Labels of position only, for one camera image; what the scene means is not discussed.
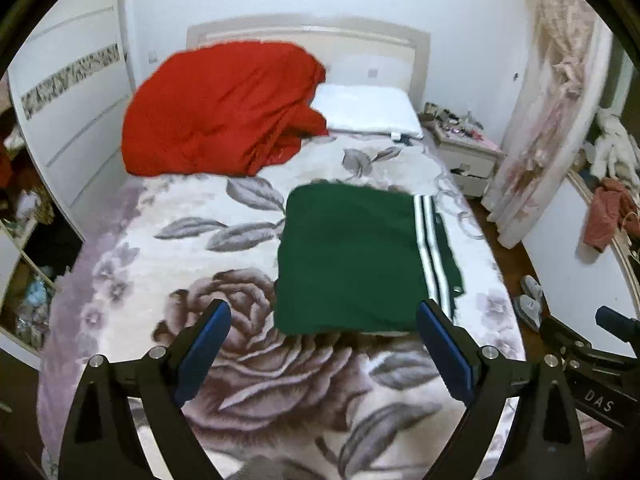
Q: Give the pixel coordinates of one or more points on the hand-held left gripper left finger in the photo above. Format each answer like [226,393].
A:
[205,350]

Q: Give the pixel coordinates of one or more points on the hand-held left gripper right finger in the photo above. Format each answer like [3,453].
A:
[445,355]

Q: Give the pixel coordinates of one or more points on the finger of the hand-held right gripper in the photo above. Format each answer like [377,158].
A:
[565,335]
[607,317]

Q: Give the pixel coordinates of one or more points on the green and white jacket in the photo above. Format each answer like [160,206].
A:
[345,260]

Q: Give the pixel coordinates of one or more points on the white slipper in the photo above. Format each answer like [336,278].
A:
[532,287]
[529,310]

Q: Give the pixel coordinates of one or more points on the floral rose blanket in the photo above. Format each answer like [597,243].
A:
[250,375]

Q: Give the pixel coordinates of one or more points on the white furniture with gold rim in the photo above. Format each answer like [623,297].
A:
[565,265]

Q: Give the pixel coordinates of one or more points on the pink cloth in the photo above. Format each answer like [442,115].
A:
[602,215]

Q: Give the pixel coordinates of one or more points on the white plush toy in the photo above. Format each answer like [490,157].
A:
[612,145]

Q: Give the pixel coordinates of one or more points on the white shelf unit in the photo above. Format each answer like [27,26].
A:
[30,290]

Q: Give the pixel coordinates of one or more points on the pale floral curtain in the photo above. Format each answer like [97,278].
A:
[540,135]

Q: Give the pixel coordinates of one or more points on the white nightstand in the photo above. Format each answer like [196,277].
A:
[465,155]

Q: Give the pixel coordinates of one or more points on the pile of small trinkets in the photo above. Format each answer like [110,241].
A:
[450,120]

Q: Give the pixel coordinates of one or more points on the red quilt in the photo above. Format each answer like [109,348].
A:
[210,110]

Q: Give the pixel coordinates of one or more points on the white pillow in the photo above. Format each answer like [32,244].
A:
[365,110]

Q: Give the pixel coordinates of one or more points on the white wardrobe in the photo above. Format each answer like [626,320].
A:
[75,125]

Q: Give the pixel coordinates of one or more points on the white bed headboard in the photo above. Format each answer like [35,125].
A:
[310,37]

